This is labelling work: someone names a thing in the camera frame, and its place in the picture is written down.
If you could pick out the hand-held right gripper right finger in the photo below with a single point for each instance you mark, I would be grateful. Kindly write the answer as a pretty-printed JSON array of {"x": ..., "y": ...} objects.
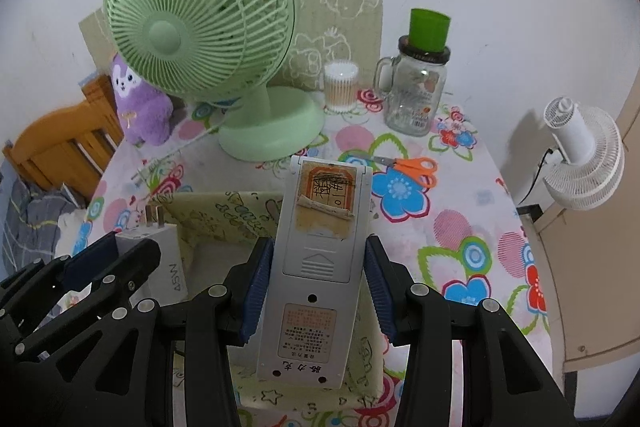
[{"x": 377, "y": 287}]

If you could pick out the white clip fan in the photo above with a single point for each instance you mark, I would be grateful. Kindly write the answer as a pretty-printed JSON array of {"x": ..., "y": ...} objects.
[{"x": 575, "y": 132}]

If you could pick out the purple plush toy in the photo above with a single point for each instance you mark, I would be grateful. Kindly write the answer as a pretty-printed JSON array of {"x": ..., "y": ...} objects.
[{"x": 142, "y": 112}]

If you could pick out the grey plaid blanket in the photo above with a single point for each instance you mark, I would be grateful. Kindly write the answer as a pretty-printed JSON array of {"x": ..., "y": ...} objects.
[{"x": 30, "y": 217}]

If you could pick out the white charger plug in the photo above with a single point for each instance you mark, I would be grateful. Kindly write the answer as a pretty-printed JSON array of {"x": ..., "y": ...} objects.
[{"x": 167, "y": 257}]

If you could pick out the green desk fan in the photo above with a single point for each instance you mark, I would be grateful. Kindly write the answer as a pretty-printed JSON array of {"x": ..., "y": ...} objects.
[{"x": 165, "y": 34}]

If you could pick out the green plastic cup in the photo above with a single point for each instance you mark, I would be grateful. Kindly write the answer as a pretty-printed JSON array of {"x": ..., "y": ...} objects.
[{"x": 428, "y": 29}]

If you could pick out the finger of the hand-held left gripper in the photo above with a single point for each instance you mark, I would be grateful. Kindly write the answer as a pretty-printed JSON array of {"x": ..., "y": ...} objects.
[
  {"x": 135, "y": 264},
  {"x": 90, "y": 254}
]

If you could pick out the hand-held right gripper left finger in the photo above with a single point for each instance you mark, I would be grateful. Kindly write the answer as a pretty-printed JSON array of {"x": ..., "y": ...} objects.
[{"x": 255, "y": 292}]

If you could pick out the glass mug jar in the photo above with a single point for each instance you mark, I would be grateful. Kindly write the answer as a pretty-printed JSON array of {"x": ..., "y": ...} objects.
[{"x": 412, "y": 102}]

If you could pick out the clear cotton swab container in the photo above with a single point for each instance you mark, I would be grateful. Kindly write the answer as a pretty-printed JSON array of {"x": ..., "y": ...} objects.
[{"x": 341, "y": 89}]

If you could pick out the cartoon print fabric storage box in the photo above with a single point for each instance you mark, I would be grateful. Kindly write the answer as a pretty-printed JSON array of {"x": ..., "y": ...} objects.
[{"x": 220, "y": 217}]

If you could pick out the white remote control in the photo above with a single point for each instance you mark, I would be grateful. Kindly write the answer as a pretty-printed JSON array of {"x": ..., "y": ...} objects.
[{"x": 310, "y": 267}]

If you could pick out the wooden chair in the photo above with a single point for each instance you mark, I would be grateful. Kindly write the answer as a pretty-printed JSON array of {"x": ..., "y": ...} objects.
[{"x": 55, "y": 142}]

